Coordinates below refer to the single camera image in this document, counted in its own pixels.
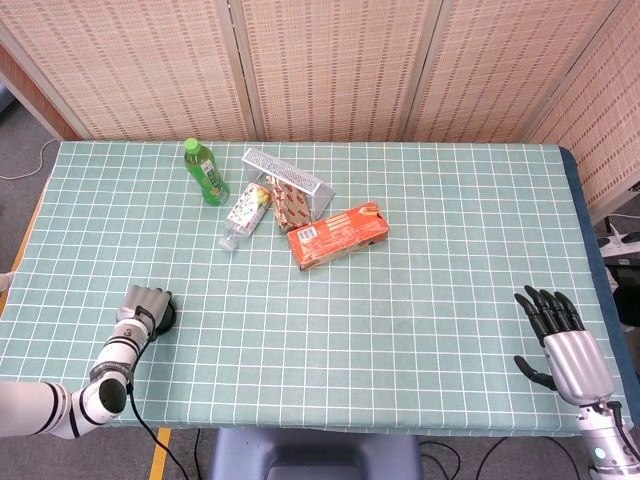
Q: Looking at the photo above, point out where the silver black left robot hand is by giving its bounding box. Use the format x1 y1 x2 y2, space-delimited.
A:
115 284 174 341

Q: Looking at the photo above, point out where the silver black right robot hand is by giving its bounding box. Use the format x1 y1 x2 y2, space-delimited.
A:
513 284 616 405

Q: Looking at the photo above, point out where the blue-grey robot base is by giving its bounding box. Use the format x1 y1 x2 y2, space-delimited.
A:
208 428 424 480

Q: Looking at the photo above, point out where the black box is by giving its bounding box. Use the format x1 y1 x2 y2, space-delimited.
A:
607 264 640 326

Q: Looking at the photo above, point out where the clear bottle with printed label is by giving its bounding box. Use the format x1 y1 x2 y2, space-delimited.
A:
218 182 274 253

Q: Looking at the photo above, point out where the green tea bottle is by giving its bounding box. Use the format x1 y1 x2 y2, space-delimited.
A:
183 138 231 207

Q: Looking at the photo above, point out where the yellow floor tape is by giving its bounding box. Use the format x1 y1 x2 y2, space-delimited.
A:
148 427 172 480

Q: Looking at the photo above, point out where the red-brown snack packet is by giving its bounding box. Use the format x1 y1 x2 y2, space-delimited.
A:
267 175 311 235

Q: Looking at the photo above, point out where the white perforated metal rack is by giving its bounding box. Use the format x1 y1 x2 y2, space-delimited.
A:
241 147 335 221

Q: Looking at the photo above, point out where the orange cardboard box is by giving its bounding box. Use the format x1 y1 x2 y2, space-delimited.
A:
286 200 391 273

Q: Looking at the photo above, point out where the green checked tablecloth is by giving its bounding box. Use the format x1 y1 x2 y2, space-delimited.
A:
0 140 632 439

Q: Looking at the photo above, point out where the bamboo folding screen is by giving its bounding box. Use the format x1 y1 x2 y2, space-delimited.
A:
0 0 640 211

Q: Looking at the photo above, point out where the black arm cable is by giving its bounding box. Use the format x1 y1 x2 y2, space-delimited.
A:
127 304 201 480

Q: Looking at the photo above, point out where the white floor cable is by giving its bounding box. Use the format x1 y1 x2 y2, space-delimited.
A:
0 137 59 180

